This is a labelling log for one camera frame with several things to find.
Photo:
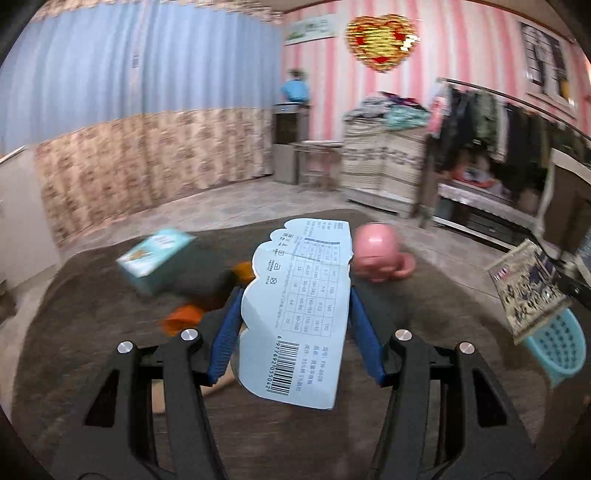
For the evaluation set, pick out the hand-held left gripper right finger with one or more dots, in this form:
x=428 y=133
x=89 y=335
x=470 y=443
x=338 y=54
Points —
x=367 y=337

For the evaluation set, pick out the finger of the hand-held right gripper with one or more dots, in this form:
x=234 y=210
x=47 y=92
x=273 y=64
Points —
x=575 y=282

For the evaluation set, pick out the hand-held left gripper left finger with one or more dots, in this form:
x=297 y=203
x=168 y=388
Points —
x=226 y=334

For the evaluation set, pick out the newspaper printed packet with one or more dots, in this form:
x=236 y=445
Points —
x=531 y=286

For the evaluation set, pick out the light blue plastic basket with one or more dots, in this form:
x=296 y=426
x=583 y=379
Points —
x=556 y=353

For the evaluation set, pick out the light blue barcode card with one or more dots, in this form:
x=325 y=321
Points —
x=300 y=300

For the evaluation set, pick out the orange brown patterned wrapper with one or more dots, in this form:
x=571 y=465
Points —
x=184 y=318

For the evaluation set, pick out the small orange bowl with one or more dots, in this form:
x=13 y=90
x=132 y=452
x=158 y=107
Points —
x=242 y=271

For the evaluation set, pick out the pink pig toy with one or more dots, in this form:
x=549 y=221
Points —
x=376 y=251

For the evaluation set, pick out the teal cardboard box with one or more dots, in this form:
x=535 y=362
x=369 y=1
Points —
x=154 y=258

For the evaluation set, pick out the low cabinet with lace cloth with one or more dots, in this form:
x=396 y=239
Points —
x=480 y=207

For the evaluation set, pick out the patterned cloth covered appliance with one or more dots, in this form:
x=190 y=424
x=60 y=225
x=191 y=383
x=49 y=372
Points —
x=383 y=170

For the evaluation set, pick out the row of hanging clothes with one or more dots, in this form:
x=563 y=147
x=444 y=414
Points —
x=489 y=129

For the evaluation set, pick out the small round side table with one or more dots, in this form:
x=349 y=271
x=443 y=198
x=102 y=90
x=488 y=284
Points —
x=318 y=161

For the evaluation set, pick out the metal clothes rack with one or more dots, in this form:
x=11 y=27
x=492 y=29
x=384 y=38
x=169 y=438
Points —
x=508 y=99

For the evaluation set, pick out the grey water dispenser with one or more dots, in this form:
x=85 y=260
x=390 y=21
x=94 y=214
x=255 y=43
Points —
x=288 y=147

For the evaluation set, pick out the pile of folded clothes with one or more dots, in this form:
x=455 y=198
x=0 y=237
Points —
x=388 y=108

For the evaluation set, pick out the white cabinet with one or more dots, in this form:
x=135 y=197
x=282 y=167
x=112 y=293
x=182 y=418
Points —
x=23 y=221

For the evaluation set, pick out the blue covered water bottle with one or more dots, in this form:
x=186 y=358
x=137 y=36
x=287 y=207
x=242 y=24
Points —
x=295 y=90

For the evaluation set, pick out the blue and floral curtain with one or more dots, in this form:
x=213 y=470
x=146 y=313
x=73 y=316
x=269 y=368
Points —
x=115 y=92

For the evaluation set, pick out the brown board with white frame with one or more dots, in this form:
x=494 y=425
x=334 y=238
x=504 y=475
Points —
x=568 y=198

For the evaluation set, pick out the wall poster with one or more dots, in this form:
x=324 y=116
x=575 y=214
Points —
x=547 y=57

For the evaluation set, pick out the red heart wall ornament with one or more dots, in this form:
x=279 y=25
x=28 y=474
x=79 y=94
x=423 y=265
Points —
x=381 y=44

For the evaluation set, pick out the landscape wall picture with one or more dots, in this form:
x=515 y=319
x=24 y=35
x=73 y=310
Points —
x=309 y=28

